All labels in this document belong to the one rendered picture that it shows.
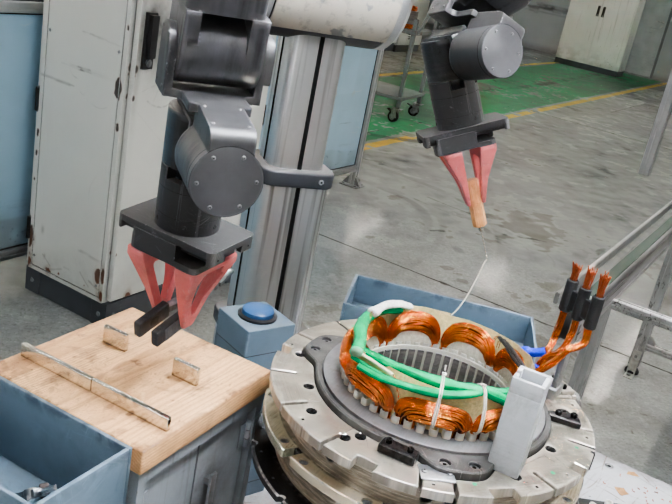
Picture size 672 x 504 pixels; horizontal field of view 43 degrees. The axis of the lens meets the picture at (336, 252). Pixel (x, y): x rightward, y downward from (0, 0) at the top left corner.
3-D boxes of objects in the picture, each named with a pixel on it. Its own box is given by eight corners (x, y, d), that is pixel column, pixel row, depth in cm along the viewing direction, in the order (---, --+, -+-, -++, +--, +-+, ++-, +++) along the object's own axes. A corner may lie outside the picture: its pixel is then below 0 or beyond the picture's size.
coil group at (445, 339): (489, 374, 88) (499, 338, 87) (434, 354, 90) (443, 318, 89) (494, 368, 90) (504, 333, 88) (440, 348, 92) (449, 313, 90)
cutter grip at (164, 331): (157, 348, 75) (157, 334, 74) (150, 344, 76) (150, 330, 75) (186, 325, 78) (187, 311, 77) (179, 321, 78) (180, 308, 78)
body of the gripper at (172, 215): (209, 274, 71) (222, 193, 67) (115, 230, 74) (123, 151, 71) (252, 252, 76) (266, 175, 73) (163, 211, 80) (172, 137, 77)
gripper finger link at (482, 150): (508, 203, 101) (494, 126, 99) (449, 217, 101) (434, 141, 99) (493, 192, 108) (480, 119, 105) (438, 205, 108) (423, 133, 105)
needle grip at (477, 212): (488, 225, 105) (479, 178, 103) (474, 228, 105) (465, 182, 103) (485, 222, 106) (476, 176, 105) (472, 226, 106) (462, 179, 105)
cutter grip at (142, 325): (140, 338, 76) (139, 324, 75) (133, 334, 76) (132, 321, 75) (169, 316, 79) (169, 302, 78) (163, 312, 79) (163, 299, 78)
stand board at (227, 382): (140, 476, 72) (143, 452, 71) (-17, 389, 79) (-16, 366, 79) (269, 390, 89) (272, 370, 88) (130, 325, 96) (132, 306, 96)
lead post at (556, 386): (561, 392, 89) (594, 291, 85) (553, 401, 87) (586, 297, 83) (545, 385, 90) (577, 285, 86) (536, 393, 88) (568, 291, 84)
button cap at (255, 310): (279, 319, 107) (280, 312, 106) (252, 323, 104) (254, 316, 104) (262, 305, 109) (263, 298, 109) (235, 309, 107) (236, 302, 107)
